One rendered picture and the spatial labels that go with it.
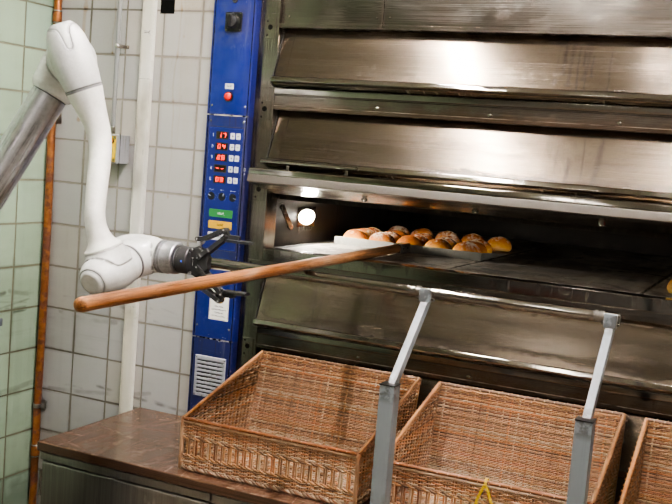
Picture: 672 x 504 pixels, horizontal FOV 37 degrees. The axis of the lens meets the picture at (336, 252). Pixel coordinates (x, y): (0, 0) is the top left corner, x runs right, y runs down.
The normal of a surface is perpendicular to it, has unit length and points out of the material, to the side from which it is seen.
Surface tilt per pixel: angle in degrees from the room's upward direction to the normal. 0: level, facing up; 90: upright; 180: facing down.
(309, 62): 70
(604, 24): 90
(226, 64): 90
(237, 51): 90
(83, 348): 90
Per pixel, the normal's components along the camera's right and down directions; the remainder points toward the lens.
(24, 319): 0.90, 0.11
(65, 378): -0.42, 0.06
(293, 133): -0.37, -0.29
